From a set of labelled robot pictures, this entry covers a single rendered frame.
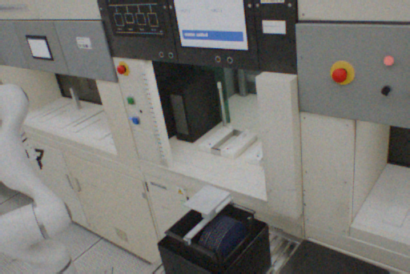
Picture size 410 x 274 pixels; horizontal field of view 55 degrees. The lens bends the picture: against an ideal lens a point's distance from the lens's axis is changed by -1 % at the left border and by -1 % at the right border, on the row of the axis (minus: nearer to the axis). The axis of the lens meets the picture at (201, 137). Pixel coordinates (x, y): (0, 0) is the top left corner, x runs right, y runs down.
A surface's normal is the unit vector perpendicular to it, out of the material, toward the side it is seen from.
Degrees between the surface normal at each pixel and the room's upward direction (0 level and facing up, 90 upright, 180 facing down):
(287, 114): 90
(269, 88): 90
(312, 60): 90
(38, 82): 90
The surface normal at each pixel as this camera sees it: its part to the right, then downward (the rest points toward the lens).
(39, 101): 0.78, 0.18
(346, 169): -0.61, 0.46
